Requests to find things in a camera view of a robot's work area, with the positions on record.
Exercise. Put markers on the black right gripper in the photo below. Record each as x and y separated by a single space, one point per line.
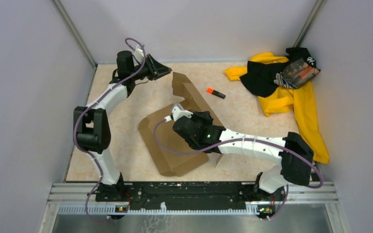
205 116

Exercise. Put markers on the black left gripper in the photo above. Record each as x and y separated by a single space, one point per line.
156 69

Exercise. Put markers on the brown cardboard box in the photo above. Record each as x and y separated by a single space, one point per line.
169 164

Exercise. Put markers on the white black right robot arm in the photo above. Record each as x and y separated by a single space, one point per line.
291 155

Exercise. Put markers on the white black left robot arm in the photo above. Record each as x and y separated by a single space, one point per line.
91 132

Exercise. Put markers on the orange black highlighter marker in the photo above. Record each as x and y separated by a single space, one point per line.
216 93

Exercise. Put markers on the black printed garment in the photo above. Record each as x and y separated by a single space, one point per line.
263 79

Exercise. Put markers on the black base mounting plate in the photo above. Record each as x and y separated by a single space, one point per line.
183 196

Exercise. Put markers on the yellow garment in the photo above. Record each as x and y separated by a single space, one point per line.
282 100

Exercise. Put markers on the aluminium frame rail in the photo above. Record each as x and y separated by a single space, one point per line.
75 198

